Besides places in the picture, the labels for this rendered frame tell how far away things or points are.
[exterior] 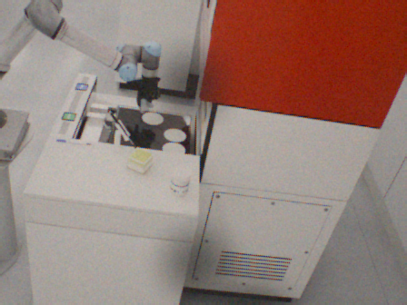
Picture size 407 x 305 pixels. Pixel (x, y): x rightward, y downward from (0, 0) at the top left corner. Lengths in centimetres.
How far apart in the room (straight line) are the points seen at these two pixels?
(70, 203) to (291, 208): 100
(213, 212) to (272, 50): 83
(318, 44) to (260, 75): 24
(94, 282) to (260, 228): 79
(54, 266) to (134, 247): 35
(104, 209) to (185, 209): 29
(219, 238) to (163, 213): 65
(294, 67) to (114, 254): 98
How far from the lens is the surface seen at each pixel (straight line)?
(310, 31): 168
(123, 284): 199
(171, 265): 187
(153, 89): 211
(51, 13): 188
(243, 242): 229
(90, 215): 171
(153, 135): 210
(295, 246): 235
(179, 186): 168
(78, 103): 217
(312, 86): 179
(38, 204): 173
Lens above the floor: 213
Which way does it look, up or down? 35 degrees down
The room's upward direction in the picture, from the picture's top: 12 degrees clockwise
